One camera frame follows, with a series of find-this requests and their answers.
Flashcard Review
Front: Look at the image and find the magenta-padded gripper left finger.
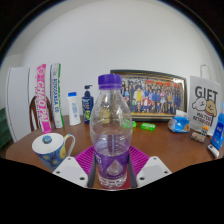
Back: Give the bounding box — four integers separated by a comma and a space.
52, 145, 98, 189

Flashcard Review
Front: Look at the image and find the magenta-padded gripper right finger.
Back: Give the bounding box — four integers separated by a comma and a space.
127, 145, 173, 190

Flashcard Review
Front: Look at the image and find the clear purple-capped water bottle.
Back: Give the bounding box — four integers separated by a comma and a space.
89, 73, 134, 190

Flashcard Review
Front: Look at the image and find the blue yellow painted mug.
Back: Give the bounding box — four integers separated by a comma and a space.
31, 132, 77, 172

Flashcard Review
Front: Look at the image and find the blue white tissue pack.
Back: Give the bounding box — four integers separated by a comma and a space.
167, 109, 191, 134

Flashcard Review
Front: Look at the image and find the small brown orange box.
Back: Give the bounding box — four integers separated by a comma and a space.
190, 125, 210, 144

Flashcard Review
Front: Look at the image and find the white bottle with blue cap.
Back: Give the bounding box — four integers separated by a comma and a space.
67, 91, 82, 126

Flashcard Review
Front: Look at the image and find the small white remote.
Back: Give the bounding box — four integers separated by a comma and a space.
207, 143, 220, 158

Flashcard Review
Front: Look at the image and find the dark blue pump bottle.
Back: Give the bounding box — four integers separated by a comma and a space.
81, 84, 95, 125

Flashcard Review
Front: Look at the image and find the brown wooden chair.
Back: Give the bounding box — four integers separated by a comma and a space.
28, 95, 54, 132

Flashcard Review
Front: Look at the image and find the white green shuttlecock tube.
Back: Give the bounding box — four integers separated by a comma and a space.
49, 63, 65, 129

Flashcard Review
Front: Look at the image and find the framed group photo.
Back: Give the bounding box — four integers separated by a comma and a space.
109, 69, 188, 123

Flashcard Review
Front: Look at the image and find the white paper gift bag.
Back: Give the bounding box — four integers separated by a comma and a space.
187, 64, 221, 137

